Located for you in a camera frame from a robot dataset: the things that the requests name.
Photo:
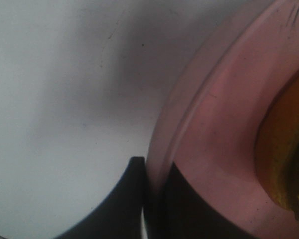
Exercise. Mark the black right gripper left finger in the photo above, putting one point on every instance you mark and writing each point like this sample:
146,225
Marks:
119,214

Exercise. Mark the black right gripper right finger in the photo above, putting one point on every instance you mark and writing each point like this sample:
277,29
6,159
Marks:
178,212

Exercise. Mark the pink round plate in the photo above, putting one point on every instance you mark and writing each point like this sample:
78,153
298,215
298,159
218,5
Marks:
209,123

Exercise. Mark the toy burger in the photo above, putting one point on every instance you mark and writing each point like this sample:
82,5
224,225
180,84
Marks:
276,148

